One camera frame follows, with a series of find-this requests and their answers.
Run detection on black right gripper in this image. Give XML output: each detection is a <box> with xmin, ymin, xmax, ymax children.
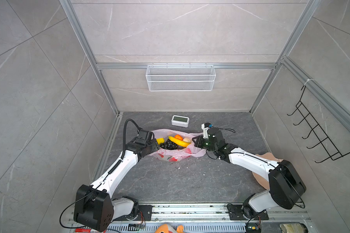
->
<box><xmin>192</xmin><ymin>135</ymin><xmax>218</xmax><ymax>153</ymax></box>

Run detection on pink plastic shopping bag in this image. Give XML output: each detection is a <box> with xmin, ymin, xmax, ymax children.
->
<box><xmin>150</xmin><ymin>129</ymin><xmax>206</xmax><ymax>162</ymax></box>

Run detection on pink wavy plate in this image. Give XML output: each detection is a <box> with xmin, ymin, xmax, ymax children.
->
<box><xmin>252</xmin><ymin>152</ymin><xmax>282</xmax><ymax>190</ymax></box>

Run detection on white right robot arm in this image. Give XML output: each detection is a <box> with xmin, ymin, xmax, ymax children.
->
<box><xmin>192</xmin><ymin>124</ymin><xmax>307</xmax><ymax>219</ymax></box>

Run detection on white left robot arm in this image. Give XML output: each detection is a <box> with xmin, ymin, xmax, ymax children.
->
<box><xmin>71</xmin><ymin>119</ymin><xmax>160</xmax><ymax>232</ymax></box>

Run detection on yellow fake lemon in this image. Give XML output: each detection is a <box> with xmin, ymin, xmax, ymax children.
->
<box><xmin>157</xmin><ymin>138</ymin><xmax>165</xmax><ymax>145</ymax></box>

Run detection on black fake grapes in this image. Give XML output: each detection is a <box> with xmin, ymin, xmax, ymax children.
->
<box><xmin>160</xmin><ymin>139</ymin><xmax>183</xmax><ymax>150</ymax></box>

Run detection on yellow fake banana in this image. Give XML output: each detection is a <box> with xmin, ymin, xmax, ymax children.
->
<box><xmin>168</xmin><ymin>136</ymin><xmax>190</xmax><ymax>148</ymax></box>

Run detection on orange fake orange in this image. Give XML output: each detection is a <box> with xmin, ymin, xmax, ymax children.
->
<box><xmin>175</xmin><ymin>135</ymin><xmax>183</xmax><ymax>141</ymax></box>

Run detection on white digital clock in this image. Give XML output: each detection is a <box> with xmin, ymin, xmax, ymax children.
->
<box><xmin>171</xmin><ymin>115</ymin><xmax>190</xmax><ymax>128</ymax></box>

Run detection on orange plush toy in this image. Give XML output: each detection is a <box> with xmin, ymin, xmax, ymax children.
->
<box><xmin>155</xmin><ymin>224</ymin><xmax>184</xmax><ymax>233</ymax></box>

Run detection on white wire mesh basket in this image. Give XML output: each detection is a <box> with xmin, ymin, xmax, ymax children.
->
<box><xmin>145</xmin><ymin>65</ymin><xmax>216</xmax><ymax>92</ymax></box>

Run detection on black wire hook rack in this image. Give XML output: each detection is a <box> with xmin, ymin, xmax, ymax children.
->
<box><xmin>286</xmin><ymin>85</ymin><xmax>350</xmax><ymax>164</ymax></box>

